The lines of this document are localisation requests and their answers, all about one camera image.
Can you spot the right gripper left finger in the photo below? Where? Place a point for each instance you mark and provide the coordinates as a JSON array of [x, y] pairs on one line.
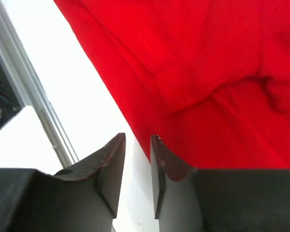
[[83, 197]]

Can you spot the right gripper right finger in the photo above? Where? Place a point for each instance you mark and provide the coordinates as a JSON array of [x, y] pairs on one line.
[[188, 199]]

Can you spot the red t shirt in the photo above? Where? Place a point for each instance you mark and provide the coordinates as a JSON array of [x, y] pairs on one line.
[[210, 77]]

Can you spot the aluminium table rail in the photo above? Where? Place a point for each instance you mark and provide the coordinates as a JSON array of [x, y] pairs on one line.
[[29, 91]]

